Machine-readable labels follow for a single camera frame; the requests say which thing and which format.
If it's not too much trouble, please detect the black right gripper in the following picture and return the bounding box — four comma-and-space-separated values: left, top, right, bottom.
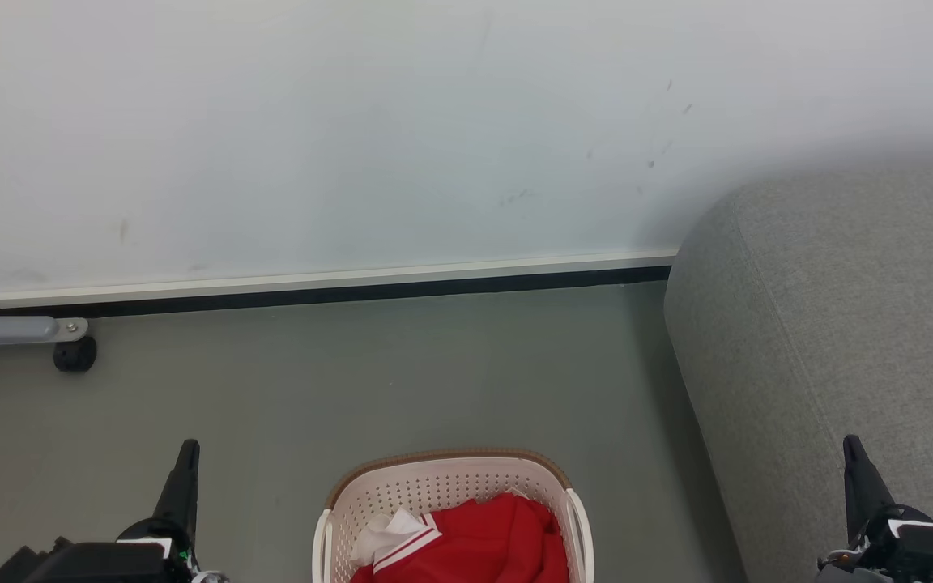
816, 435, 933, 583

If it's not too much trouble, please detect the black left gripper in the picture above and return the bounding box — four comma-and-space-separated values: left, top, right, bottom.
0, 440, 201, 583

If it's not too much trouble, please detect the red garment with white trim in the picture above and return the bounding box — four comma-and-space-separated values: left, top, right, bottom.
350, 492, 570, 583

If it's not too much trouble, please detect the grey fabric sofa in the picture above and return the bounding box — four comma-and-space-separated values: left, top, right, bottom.
663, 158, 933, 583

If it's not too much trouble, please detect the black caster wheel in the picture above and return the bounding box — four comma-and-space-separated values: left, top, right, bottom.
53, 335, 98, 374

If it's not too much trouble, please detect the white and black baseboard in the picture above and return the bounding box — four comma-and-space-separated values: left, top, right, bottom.
0, 249, 680, 318

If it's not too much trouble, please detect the white perforated laundry basket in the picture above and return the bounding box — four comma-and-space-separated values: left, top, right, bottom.
312, 449, 595, 583

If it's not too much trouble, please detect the grey metal stand frame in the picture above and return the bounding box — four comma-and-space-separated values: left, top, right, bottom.
0, 298, 89, 349

